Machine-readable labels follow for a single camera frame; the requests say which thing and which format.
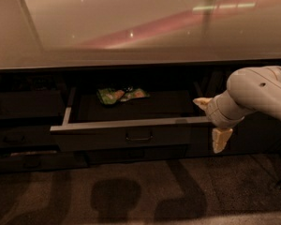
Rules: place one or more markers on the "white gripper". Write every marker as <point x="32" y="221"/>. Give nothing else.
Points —
<point x="215" y="113"/>

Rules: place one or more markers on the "dark drawer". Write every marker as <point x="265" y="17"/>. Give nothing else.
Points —
<point x="34" y="161"/>
<point x="25" y="136"/>
<point x="128" y="155"/>
<point x="163" y="118"/>
<point x="31" y="104"/>

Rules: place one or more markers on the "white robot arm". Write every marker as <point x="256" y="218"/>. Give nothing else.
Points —
<point x="248" y="90"/>

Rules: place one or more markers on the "green snack bag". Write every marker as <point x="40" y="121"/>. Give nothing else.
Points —
<point x="111" y="96"/>

